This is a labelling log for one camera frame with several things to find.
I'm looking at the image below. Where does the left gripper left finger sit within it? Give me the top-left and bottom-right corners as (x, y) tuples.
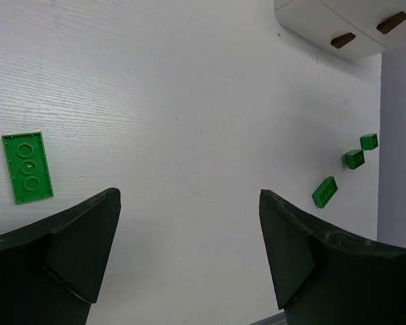
(0, 188), (120, 324)

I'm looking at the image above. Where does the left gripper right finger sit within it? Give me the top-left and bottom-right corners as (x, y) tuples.
(259, 190), (406, 324)

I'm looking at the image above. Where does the green long lego brick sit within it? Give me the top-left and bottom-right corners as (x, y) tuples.
(312, 176), (338, 209)

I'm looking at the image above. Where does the white drawer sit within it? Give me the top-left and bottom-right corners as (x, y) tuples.
(323, 0), (406, 49)
(274, 0), (386, 61)

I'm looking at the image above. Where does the green flat lego plate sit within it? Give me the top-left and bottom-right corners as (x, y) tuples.
(1, 132), (53, 204)

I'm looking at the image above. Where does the small green lego brick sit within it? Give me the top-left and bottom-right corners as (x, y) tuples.
(360, 133), (378, 151)

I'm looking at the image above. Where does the white drawer cabinet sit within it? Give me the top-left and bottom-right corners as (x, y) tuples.
(274, 0), (406, 61)

